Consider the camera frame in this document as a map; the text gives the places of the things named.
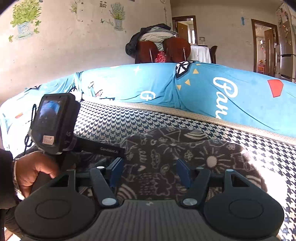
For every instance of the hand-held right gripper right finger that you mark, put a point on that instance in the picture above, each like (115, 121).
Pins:
(184, 173)

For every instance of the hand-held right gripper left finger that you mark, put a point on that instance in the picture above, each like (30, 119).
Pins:
(116, 173)

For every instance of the grey patterned fleece jacket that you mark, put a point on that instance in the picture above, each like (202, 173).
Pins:
(161, 150)

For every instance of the person's left hand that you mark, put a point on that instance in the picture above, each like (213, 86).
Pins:
(32, 164)

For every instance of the houndstooth sofa seat cover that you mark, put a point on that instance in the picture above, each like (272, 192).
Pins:
(254, 148)

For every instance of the blue printed sofa cover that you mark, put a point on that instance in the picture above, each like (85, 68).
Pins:
(161, 81)

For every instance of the brown wooden chair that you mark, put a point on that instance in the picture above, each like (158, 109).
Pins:
(177, 48)
(144, 52)

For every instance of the red floral cloth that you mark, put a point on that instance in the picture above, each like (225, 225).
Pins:
(160, 57)

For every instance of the person's dark clothing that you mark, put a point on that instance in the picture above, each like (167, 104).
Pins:
(11, 222)

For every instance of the table with white tablecloth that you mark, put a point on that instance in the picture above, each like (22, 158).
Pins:
(201, 54)

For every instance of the pile of padded coats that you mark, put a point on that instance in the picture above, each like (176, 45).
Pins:
(157, 33)

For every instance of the dark dining chair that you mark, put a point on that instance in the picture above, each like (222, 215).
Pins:
(213, 54)

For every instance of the silver refrigerator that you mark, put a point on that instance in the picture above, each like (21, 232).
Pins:
(288, 46)

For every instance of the green plant wall sticker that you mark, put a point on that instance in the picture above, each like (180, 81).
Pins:
(24, 18)

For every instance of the lavender pot wall sticker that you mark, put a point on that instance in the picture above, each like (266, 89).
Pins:
(118, 17)

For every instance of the wooden door with dark frame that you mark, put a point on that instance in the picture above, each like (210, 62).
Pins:
(269, 51)
(182, 29)

